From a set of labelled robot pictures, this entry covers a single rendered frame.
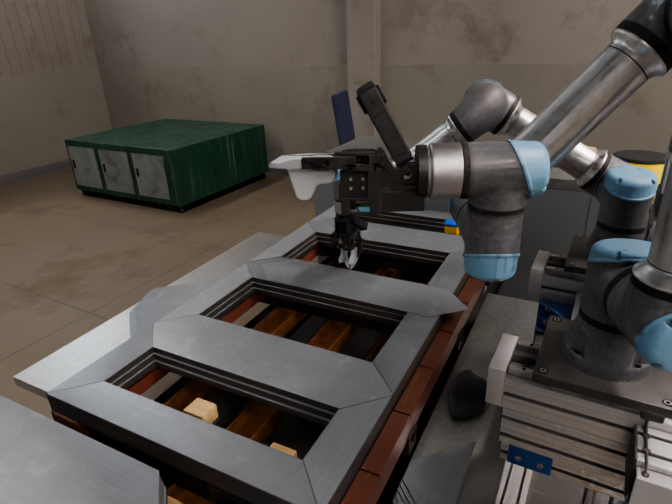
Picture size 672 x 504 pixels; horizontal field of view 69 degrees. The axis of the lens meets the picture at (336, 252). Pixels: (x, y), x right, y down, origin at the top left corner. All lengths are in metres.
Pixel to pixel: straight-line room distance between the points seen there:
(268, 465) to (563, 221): 1.59
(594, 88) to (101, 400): 1.15
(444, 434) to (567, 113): 0.84
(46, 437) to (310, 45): 5.14
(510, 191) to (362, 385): 0.66
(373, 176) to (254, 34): 5.72
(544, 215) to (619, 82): 1.42
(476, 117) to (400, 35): 4.11
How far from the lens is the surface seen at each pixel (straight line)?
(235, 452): 1.06
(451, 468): 1.21
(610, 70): 0.82
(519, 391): 1.06
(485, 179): 0.65
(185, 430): 1.13
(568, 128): 0.81
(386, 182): 0.66
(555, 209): 2.19
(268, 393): 1.20
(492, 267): 0.70
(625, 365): 0.99
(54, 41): 8.12
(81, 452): 1.19
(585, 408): 1.05
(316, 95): 5.87
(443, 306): 1.48
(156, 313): 1.73
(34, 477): 1.19
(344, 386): 1.17
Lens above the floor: 1.61
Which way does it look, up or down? 24 degrees down
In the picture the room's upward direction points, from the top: 2 degrees counter-clockwise
